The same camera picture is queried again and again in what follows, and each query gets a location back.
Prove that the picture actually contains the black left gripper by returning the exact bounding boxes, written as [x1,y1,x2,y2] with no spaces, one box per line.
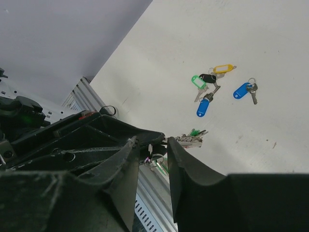
[0,111,165,173]

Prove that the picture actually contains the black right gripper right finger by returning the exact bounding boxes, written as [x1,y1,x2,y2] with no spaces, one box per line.
[167,137,309,232]

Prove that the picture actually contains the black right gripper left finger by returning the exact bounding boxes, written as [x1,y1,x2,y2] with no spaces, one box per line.
[0,137,140,232]

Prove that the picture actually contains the green key tag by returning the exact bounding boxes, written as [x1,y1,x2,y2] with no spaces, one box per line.
[191,75,207,89]
[155,128,201,174]

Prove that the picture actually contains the silver keys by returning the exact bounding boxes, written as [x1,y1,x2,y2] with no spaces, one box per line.
[175,129,208,148]

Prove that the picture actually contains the large silver keyring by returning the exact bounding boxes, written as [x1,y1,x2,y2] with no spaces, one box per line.
[143,144,167,168]

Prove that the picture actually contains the black key tag with keys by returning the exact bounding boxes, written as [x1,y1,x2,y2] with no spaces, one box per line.
[199,73,217,84]

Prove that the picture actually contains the blue key tag lower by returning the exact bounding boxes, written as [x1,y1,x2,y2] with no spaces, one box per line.
[197,99,210,117]

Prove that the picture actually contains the blue key tag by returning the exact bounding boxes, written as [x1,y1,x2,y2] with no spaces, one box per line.
[197,99,210,117]
[233,82,250,100]

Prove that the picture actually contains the silver key on lower blue tag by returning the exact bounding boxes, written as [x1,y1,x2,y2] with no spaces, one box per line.
[203,83,220,102]

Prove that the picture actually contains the silver key on blue tag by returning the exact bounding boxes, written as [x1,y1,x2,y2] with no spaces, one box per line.
[246,78,258,105]
[203,83,220,102]

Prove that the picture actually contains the silver key on green tag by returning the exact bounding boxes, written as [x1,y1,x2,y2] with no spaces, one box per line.
[194,86,208,102]

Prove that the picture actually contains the blue key tag upper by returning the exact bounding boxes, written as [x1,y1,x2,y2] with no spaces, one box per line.
[233,82,250,100]

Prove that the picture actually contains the silver key on upper blue tag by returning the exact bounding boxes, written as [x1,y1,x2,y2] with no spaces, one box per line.
[246,78,258,105]

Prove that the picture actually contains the yellow key tag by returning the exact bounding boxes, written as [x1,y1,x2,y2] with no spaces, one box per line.
[208,64,237,74]

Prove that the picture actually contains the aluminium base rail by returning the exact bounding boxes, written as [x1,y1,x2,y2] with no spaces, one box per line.
[61,76,178,232]

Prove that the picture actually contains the white cable duct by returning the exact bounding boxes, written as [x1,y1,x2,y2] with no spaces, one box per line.
[135,194,165,232]

